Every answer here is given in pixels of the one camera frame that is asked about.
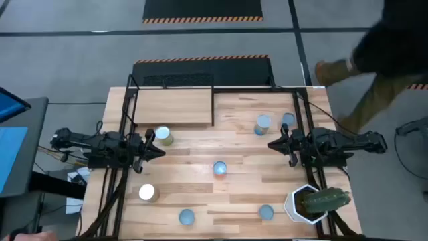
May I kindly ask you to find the blue flat pad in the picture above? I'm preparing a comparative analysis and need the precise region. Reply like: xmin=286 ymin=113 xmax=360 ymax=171
xmin=0 ymin=126 xmax=29 ymax=195

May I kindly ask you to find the person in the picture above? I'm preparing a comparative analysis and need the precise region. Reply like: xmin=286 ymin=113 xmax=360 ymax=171
xmin=314 ymin=0 xmax=428 ymax=135

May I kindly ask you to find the black metal table frame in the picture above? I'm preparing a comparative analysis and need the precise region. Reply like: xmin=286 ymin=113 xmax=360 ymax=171
xmin=112 ymin=86 xmax=364 ymax=241

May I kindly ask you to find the short blue can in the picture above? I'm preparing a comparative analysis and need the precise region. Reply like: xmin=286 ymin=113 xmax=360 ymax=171
xmin=281 ymin=112 xmax=296 ymax=127

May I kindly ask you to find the short yellow red-dotted can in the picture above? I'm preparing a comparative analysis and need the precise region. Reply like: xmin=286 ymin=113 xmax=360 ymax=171
xmin=258 ymin=204 xmax=275 ymax=221

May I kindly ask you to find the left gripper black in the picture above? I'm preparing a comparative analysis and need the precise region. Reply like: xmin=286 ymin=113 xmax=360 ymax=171
xmin=126 ymin=129 xmax=167 ymax=174

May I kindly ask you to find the grey metal stand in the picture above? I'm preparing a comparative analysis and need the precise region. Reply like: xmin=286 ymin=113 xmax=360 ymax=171
xmin=395 ymin=116 xmax=428 ymax=137

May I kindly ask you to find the wooden shelf with black frame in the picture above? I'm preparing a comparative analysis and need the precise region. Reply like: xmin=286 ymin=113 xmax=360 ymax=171
xmin=126 ymin=74 xmax=216 ymax=129

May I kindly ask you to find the tall olive green can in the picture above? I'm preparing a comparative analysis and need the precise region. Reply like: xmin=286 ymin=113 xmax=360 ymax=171
xmin=154 ymin=125 xmax=175 ymax=147

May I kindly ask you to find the green cactus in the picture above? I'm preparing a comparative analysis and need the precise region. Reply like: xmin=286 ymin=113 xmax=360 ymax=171
xmin=299 ymin=187 xmax=352 ymax=215

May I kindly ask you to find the orange can with white circles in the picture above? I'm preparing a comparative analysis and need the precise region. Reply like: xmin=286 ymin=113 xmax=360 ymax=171
xmin=213 ymin=160 xmax=228 ymax=177

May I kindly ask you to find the long black cable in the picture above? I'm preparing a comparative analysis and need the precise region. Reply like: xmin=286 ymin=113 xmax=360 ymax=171
xmin=267 ymin=76 xmax=344 ymax=124

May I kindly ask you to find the laptop with blue screen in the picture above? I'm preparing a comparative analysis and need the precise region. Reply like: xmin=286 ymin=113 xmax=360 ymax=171
xmin=0 ymin=86 xmax=32 ymax=124

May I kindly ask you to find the grey desk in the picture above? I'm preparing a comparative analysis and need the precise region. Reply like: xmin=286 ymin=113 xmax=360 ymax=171
xmin=0 ymin=96 xmax=50 ymax=199

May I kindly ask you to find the black floor cable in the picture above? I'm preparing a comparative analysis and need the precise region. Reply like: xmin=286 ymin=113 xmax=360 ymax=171
xmin=393 ymin=132 xmax=428 ymax=181

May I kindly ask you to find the tall orange green beans can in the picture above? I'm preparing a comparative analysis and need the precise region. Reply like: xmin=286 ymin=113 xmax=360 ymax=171
xmin=138 ymin=183 xmax=161 ymax=203

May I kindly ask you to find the black cable bundle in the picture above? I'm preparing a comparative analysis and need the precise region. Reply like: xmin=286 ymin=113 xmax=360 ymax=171
xmin=78 ymin=167 xmax=130 ymax=240

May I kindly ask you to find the tall blue tomatoes can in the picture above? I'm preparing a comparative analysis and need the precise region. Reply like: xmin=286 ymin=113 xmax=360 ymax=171
xmin=253 ymin=114 xmax=273 ymax=137

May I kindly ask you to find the person's hand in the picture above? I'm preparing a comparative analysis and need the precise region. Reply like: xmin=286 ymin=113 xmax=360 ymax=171
xmin=12 ymin=230 xmax=58 ymax=241

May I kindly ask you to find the white hexagonal plant pot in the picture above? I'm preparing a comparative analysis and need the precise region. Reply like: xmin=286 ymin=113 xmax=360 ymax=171
xmin=283 ymin=183 xmax=329 ymax=225

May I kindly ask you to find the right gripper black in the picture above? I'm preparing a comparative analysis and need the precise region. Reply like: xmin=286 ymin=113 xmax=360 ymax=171
xmin=267 ymin=123 xmax=310 ymax=167

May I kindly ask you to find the yellow and black cable bunch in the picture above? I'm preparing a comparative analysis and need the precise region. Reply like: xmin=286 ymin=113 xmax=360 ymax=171
xmin=37 ymin=145 xmax=88 ymax=167

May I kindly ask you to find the white paper sheet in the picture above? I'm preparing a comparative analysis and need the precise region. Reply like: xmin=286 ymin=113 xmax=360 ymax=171
xmin=66 ymin=197 xmax=84 ymax=215

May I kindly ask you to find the black desk support bar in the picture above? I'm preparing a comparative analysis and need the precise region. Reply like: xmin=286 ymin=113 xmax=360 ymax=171
xmin=29 ymin=171 xmax=87 ymax=201

